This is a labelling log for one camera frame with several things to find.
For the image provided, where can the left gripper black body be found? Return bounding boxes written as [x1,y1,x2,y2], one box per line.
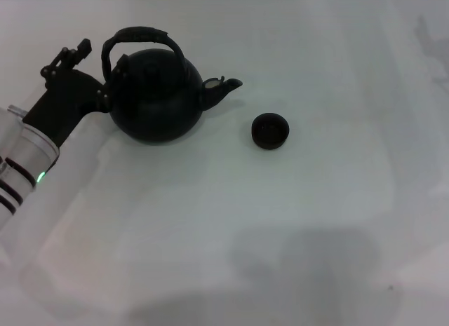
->
[22,64,106,149]

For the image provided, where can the black round teapot with handle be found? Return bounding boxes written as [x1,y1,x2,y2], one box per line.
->
[101,25,243,144]

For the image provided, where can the small black teacup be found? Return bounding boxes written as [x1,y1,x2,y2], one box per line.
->
[251,111,291,151]

